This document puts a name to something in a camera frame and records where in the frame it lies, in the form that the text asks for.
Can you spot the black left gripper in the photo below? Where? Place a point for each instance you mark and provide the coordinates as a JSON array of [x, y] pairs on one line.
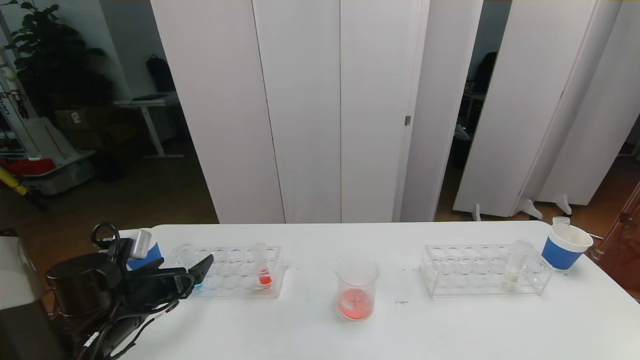
[[179, 281]]

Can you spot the blue pigment test tube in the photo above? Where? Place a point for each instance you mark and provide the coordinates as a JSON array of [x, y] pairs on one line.
[[186, 255]]

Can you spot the red pigment test tube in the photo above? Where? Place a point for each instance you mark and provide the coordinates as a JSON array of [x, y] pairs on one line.
[[265, 279], [561, 220]]

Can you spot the black and silver left robot arm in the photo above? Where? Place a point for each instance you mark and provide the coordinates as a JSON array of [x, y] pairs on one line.
[[75, 285]]

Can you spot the clear acrylic test tube rack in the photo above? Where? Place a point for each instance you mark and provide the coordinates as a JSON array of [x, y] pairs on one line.
[[225, 289], [480, 289]]

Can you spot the clear glass beaker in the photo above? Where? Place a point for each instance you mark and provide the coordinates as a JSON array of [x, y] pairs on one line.
[[357, 280]]

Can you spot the pale liquid test tube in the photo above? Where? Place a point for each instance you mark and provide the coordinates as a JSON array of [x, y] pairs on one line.
[[515, 270]]

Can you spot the blue and white paper cup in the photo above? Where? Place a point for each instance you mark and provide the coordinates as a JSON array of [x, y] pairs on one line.
[[156, 255], [560, 252]]

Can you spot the black bin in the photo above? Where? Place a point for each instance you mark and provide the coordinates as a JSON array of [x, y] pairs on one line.
[[110, 167]]

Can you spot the grey plastic crate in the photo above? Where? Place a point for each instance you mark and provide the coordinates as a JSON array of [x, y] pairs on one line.
[[65, 181]]

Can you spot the white standing desk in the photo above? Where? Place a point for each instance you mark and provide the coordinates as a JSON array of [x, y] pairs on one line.
[[145, 103]]

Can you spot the white partition panel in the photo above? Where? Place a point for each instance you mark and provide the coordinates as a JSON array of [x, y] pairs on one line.
[[600, 125], [575, 90], [215, 100], [435, 100], [520, 100], [305, 100], [375, 100]]

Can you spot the brown cardboard box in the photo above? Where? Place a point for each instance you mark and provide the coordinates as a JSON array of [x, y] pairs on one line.
[[85, 120]]

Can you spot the red plastic item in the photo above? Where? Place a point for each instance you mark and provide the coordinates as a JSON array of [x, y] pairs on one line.
[[30, 167]]

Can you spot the white flat board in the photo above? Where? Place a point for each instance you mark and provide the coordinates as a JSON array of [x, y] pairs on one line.
[[50, 140]]

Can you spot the black backpack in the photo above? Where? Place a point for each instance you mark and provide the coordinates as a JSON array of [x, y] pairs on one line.
[[160, 75]]

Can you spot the white upright machine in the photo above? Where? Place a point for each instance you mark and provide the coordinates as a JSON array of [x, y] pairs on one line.
[[10, 110]]

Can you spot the dark green potted plant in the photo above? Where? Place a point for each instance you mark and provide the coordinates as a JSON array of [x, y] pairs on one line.
[[55, 65]]

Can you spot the white partition foot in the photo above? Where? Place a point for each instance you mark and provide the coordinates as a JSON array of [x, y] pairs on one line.
[[531, 209], [476, 213], [564, 205]]

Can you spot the black chair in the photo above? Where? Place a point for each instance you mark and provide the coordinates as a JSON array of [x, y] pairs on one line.
[[485, 72]]

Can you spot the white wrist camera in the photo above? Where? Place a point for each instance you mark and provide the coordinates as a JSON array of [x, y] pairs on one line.
[[140, 244]]

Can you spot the transparent acrylic frame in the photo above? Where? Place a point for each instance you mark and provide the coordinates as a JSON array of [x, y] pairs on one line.
[[625, 235]]

